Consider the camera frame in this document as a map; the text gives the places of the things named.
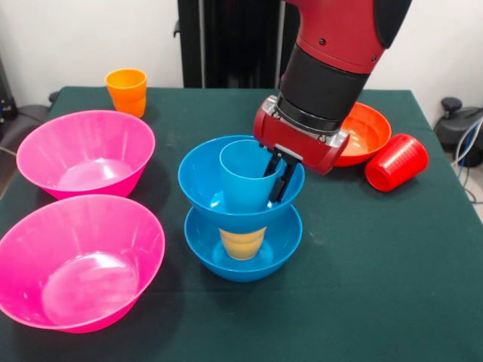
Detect blue plastic bowl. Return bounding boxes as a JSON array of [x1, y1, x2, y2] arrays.
[[183, 205, 303, 284], [177, 135, 306, 235]]

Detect dark green table cloth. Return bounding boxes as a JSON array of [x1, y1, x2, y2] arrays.
[[0, 85, 483, 362]]

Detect yellow plastic cup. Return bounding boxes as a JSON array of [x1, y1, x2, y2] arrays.
[[218, 225, 268, 261]]

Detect tangle of floor cables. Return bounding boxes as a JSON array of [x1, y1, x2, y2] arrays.
[[451, 120, 483, 204]]

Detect red plastic cup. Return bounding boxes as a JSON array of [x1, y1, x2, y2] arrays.
[[364, 133, 429, 193]]

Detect pink plastic bowl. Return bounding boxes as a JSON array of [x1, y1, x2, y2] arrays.
[[0, 194, 166, 334], [15, 109, 156, 200]]

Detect red-orange plastic bowl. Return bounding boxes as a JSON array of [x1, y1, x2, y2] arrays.
[[334, 101, 392, 167]]

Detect orange plastic cup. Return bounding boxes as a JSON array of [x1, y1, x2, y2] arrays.
[[104, 68, 148, 118]]

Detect light blue plastic cup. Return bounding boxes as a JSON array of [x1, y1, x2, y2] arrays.
[[219, 139, 284, 212]]

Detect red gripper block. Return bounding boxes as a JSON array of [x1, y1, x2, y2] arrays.
[[253, 101, 351, 204]]

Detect black upright post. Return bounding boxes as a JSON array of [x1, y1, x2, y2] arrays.
[[173, 0, 303, 90]]

